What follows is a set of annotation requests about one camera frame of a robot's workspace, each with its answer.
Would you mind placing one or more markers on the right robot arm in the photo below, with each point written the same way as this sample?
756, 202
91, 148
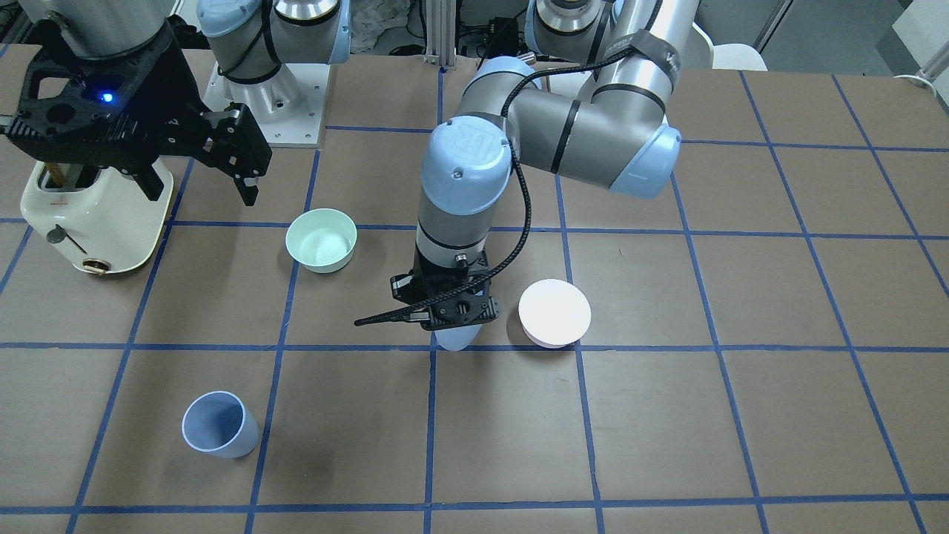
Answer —
251, 39

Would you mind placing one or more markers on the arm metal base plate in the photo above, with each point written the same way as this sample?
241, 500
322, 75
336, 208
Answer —
289, 107

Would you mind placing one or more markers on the carried blue plastic cup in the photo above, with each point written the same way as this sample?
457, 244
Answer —
456, 337

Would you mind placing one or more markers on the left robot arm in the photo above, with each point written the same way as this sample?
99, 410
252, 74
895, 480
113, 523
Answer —
601, 120

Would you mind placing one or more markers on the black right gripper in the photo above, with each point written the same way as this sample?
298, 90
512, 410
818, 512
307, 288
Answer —
180, 95

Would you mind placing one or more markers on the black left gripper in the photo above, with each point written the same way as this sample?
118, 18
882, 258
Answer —
401, 287

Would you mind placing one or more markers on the mint green bowl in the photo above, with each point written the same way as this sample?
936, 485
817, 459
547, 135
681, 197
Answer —
322, 240

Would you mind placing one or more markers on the cream white toaster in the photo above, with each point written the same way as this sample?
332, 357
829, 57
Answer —
98, 219

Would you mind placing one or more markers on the aluminium frame post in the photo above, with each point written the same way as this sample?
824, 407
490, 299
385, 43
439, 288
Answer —
440, 30

